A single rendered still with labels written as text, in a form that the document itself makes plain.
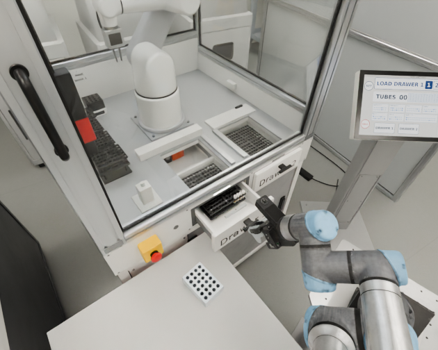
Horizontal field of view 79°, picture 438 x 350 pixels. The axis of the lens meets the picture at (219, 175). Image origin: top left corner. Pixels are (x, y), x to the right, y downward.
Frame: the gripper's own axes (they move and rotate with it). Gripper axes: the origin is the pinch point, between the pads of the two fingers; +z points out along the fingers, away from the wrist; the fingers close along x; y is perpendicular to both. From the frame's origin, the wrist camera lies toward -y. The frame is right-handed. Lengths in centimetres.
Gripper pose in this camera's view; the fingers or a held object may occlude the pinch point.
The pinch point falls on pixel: (253, 225)
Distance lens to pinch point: 98.4
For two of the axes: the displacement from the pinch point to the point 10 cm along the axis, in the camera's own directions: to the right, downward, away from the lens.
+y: 4.9, 8.7, -0.3
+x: 8.0, -4.3, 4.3
